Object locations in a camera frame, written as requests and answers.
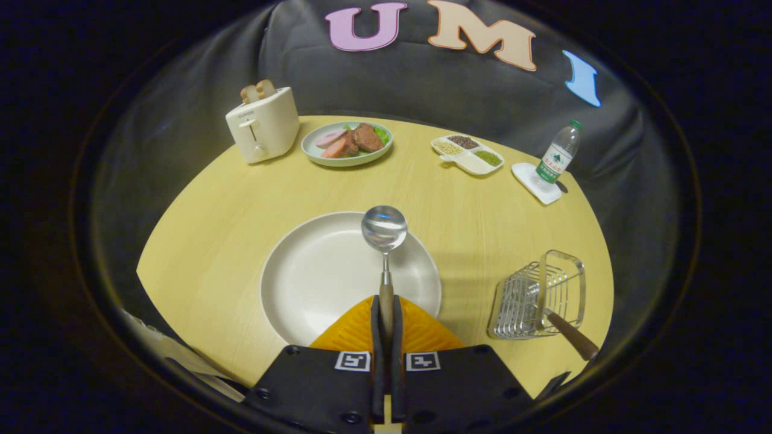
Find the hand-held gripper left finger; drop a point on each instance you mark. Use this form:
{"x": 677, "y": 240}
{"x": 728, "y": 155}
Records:
{"x": 376, "y": 374}

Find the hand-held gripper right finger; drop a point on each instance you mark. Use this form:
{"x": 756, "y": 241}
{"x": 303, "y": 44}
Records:
{"x": 398, "y": 374}

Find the large white plate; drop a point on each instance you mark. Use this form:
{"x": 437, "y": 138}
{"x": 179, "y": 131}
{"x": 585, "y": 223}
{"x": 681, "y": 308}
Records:
{"x": 313, "y": 277}

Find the pale flat board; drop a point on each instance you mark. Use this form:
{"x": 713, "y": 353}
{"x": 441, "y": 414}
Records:
{"x": 181, "y": 357}

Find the pink sausage slice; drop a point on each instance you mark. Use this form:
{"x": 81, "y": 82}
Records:
{"x": 333, "y": 149}
{"x": 330, "y": 137}

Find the pale green plate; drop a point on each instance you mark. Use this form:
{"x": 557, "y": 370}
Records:
{"x": 313, "y": 154}

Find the white divided dish with grains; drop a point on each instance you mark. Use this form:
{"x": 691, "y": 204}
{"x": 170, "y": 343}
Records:
{"x": 467, "y": 155}

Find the white square coaster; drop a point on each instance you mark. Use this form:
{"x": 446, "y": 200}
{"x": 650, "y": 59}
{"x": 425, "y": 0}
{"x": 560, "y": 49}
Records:
{"x": 523, "y": 176}

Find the brown meat piece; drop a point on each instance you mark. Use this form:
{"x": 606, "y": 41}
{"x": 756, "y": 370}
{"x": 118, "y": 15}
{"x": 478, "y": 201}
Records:
{"x": 368, "y": 138}

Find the green lettuce leaf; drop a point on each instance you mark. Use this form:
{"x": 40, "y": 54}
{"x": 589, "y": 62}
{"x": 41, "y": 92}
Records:
{"x": 382, "y": 134}

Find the clear plastic water bottle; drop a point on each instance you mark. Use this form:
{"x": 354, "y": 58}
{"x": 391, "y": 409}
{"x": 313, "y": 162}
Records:
{"x": 556, "y": 158}

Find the white toaster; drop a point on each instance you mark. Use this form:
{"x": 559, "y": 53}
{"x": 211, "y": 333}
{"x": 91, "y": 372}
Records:
{"x": 265, "y": 126}

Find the toasted bread slice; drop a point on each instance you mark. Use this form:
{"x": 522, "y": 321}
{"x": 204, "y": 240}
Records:
{"x": 266, "y": 88}
{"x": 249, "y": 93}

